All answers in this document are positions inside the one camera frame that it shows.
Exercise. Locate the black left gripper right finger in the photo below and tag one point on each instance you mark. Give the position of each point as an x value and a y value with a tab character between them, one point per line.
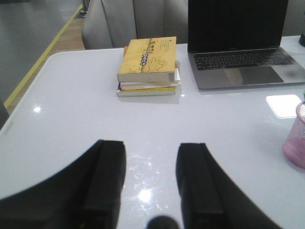
209	198

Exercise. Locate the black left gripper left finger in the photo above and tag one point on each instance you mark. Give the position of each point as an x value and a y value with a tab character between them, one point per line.
84	195

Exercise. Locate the pink mesh pen holder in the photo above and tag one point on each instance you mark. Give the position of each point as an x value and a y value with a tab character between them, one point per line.
294	146

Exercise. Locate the white middle book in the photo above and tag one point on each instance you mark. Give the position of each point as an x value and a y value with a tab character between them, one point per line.
139	86

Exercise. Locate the bottom book yellow spine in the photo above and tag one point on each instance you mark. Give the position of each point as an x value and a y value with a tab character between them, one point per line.
147	92

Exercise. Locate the yellow top book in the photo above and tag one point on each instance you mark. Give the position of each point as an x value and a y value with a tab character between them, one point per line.
149	60

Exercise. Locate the grey open laptop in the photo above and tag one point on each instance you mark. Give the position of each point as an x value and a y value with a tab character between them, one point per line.
236	44

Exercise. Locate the grey left armchair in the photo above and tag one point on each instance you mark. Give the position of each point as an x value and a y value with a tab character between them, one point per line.
113	23

